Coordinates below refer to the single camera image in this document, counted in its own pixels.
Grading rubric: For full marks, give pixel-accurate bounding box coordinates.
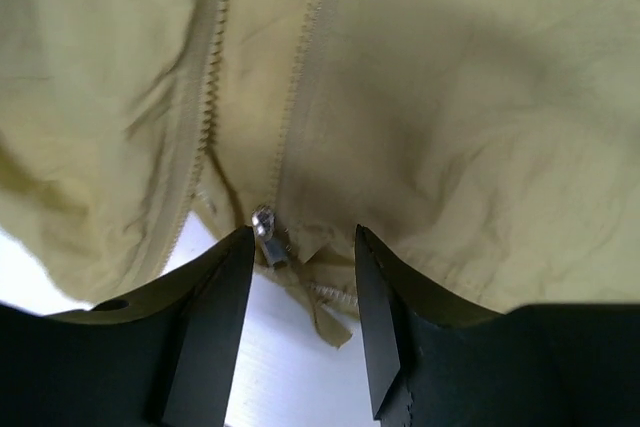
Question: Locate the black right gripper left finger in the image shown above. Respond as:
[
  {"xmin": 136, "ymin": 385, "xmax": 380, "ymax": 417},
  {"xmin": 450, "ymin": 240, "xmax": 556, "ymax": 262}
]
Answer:
[{"xmin": 1, "ymin": 227, "xmax": 255, "ymax": 426}]

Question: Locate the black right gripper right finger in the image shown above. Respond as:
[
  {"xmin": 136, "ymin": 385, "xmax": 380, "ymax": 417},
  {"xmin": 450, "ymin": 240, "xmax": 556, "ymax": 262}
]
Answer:
[{"xmin": 355, "ymin": 226, "xmax": 639, "ymax": 426}]

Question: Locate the silver zipper slider pull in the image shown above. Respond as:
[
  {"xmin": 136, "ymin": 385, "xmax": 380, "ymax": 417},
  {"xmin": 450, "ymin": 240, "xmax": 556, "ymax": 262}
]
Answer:
[{"xmin": 251, "ymin": 205, "xmax": 291, "ymax": 269}]

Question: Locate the olive yellow zip jacket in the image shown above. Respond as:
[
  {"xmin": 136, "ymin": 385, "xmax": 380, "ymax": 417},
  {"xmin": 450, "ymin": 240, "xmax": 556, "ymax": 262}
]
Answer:
[{"xmin": 1, "ymin": 0, "xmax": 639, "ymax": 346}]

